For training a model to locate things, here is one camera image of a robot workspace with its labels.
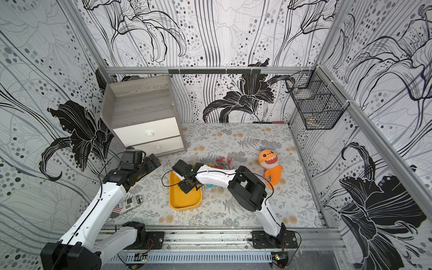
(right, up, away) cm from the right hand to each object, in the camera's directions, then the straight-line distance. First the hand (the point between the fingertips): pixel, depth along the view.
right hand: (188, 184), depth 90 cm
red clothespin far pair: (+19, +12, +10) cm, 25 cm away
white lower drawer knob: (-19, +20, +5) cm, 28 cm away
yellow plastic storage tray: (-3, -6, -7) cm, 10 cm away
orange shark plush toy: (+44, +13, +1) cm, 46 cm away
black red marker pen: (+54, +37, +32) cm, 73 cm away
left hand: (-14, +11, -8) cm, 20 cm away
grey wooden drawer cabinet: (-20, +37, -8) cm, 43 cm away
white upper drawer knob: (-18, +27, -6) cm, 33 cm away
